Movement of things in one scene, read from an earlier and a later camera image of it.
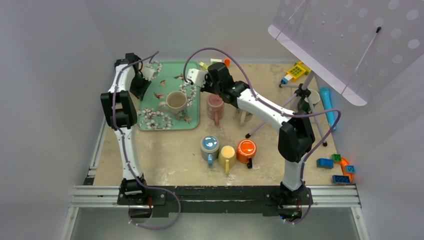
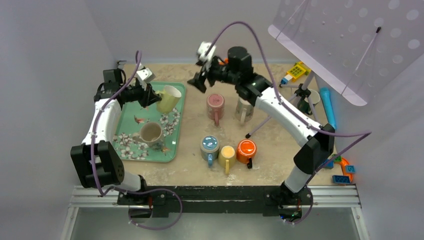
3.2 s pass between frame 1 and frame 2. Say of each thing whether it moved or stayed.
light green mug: moved
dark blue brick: stayed
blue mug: stayed
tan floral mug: moved
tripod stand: stayed
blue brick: stayed
